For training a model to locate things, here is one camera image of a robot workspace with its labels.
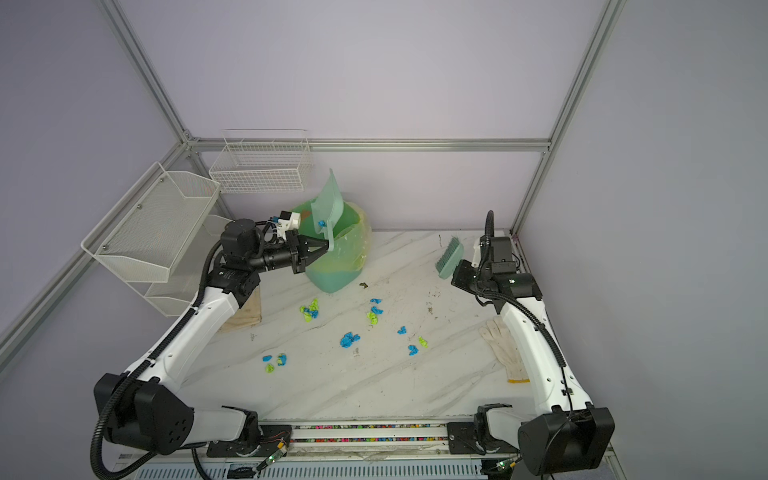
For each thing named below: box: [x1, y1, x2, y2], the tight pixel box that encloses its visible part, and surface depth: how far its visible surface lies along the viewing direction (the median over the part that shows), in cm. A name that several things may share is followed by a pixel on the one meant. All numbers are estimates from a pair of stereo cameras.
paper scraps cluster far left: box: [262, 354, 287, 373], surface depth 88 cm
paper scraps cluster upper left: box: [300, 298, 319, 323], surface depth 100 cm
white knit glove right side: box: [479, 316, 530, 384], surface depth 90 cm
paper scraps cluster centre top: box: [366, 298, 384, 325], surface depth 98 cm
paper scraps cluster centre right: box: [397, 326, 429, 356], surface depth 92 cm
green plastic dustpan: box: [311, 168, 344, 251], surface depth 73 cm
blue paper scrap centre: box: [339, 332, 361, 349], surface depth 92 cm
